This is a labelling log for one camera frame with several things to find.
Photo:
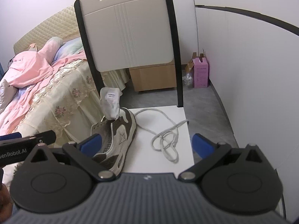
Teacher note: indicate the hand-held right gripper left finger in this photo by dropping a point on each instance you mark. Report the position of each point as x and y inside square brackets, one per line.
[91, 144]

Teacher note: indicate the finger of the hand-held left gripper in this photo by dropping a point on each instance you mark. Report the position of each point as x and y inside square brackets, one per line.
[46, 136]
[9, 137]

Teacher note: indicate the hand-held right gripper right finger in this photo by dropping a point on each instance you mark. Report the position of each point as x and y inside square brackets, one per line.
[201, 145]

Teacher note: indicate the white shoelace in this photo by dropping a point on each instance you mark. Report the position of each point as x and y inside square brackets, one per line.
[172, 160]

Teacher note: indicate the brown and white sneaker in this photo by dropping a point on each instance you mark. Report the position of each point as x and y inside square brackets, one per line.
[123, 133]

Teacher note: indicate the bed with lace bedspread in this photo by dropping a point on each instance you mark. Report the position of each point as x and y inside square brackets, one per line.
[70, 102]

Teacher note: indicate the person's left hand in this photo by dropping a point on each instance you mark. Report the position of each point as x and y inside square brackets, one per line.
[4, 203]

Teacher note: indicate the grey cloth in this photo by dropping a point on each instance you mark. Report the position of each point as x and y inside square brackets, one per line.
[5, 93]

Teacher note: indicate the clear plastic bag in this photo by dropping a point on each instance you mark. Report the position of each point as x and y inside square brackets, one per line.
[187, 80]

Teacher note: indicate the pink cardboard box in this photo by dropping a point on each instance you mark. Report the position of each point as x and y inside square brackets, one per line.
[201, 74]

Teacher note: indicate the brown cardboard box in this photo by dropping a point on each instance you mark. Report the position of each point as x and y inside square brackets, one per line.
[189, 67]

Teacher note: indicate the white wardrobe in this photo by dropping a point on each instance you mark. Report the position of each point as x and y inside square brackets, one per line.
[245, 74]

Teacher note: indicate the wooden nightstand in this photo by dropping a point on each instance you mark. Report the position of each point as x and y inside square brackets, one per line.
[151, 77]

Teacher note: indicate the pastel pillow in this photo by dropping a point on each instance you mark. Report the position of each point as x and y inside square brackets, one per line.
[70, 46]

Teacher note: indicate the cream chair with black frame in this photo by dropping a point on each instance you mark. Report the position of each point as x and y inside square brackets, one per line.
[130, 32]

